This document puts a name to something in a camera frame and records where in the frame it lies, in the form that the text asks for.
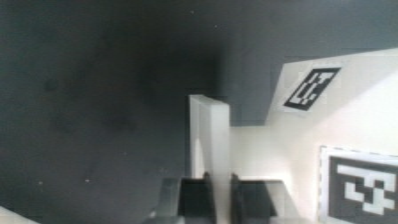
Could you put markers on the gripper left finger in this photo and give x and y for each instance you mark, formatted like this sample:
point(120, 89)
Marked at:
point(186, 202)

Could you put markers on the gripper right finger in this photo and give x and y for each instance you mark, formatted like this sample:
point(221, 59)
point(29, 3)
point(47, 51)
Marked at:
point(262, 205)

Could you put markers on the white lamp base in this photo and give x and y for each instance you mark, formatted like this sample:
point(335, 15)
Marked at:
point(324, 147)

